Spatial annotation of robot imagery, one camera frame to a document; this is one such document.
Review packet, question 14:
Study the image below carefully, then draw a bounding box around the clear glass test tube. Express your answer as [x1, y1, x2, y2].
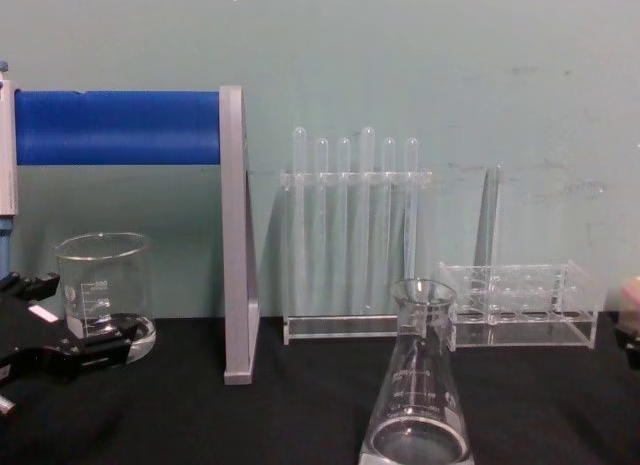
[313, 137, 329, 317]
[474, 163, 502, 327]
[360, 126, 376, 317]
[291, 126, 308, 317]
[381, 136, 397, 317]
[404, 136, 420, 306]

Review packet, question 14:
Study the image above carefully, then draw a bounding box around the black table cloth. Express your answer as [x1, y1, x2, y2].
[0, 312, 640, 465]

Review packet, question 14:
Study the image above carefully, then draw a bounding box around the clear glass conical flask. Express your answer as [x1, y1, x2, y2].
[358, 278, 477, 465]

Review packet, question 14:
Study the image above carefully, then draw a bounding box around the blue stand crossbar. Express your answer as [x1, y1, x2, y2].
[13, 88, 222, 168]

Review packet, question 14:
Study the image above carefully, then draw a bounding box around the clear acrylic drying rack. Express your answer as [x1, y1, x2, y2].
[280, 168, 434, 347]

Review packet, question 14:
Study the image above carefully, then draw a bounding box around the grey pipette stand frame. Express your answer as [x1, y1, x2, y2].
[218, 84, 262, 387]

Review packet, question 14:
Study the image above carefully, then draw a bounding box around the clear glass beaker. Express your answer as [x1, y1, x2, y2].
[53, 231, 158, 363]

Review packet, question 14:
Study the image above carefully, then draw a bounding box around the clear acrylic tube rack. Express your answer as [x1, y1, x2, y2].
[436, 260, 600, 352]

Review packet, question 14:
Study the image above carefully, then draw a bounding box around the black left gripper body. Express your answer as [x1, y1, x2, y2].
[0, 284, 77, 387]

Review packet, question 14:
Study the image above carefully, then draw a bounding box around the grey and blue pipette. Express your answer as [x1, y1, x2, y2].
[0, 58, 20, 282]

